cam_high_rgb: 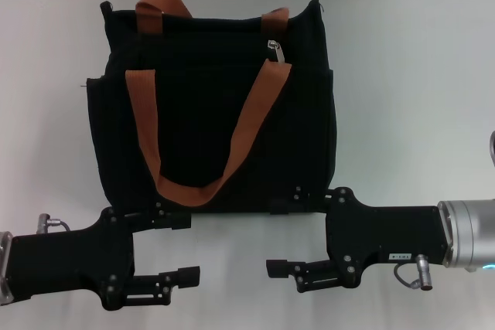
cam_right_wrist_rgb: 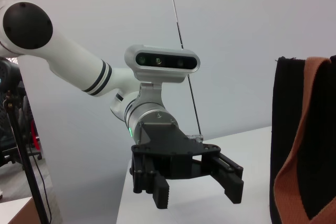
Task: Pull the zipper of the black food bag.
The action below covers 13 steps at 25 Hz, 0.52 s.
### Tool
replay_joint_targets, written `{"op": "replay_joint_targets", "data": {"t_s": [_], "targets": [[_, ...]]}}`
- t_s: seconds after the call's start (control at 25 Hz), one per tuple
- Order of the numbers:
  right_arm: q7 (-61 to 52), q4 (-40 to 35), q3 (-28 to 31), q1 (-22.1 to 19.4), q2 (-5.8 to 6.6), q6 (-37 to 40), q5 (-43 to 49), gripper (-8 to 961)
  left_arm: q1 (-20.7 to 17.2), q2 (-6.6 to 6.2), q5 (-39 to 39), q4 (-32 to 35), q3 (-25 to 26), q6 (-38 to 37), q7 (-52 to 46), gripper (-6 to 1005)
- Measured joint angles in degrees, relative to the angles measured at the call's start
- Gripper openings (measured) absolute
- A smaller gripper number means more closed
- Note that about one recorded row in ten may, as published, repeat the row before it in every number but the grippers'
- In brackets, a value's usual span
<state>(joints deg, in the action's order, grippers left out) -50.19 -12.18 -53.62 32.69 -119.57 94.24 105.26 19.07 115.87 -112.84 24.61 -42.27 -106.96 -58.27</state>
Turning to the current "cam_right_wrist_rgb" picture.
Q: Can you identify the red strap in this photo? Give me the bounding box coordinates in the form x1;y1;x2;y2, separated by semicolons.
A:
30;119;41;152

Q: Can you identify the black stand pole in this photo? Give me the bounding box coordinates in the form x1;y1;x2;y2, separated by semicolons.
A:
6;91;51;224

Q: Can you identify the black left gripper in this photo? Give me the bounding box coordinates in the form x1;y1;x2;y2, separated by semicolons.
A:
130;122;245;209

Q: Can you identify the black fan with wire guard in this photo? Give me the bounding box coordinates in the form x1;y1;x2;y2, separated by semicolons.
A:
0;57;25;94

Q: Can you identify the light wooden board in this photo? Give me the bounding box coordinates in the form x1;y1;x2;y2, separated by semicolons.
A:
0;196;43;224

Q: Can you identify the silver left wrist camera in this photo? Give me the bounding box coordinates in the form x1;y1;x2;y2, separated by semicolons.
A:
124;44;202;111

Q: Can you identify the thin black floor cable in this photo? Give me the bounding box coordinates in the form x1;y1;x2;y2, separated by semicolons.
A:
26;142;53;224

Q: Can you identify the black bag with brown handles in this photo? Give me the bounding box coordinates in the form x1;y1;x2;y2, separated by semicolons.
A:
268;55;336;224

